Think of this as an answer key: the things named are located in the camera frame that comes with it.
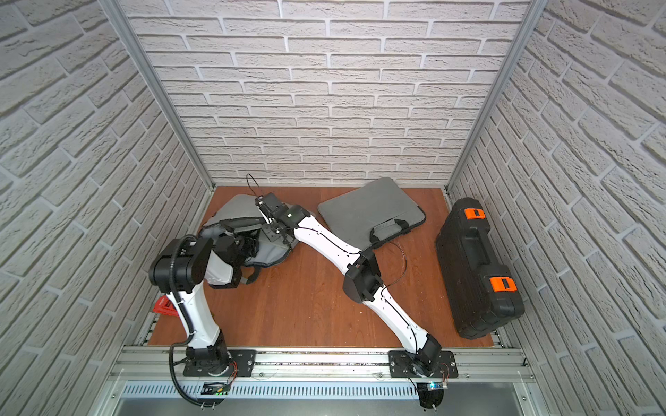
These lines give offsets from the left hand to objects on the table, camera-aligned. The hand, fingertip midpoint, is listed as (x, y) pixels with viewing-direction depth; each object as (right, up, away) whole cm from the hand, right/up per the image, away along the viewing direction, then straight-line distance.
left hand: (264, 222), depth 97 cm
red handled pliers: (-28, -27, -14) cm, 42 cm away
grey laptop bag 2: (+43, +4, +9) cm, 44 cm away
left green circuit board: (-5, -46, -26) cm, 53 cm away
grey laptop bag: (-6, +3, -8) cm, 10 cm away
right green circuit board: (+57, -45, -26) cm, 77 cm away
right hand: (+7, 0, -6) cm, 10 cm away
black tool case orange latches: (+67, -17, -33) cm, 76 cm away
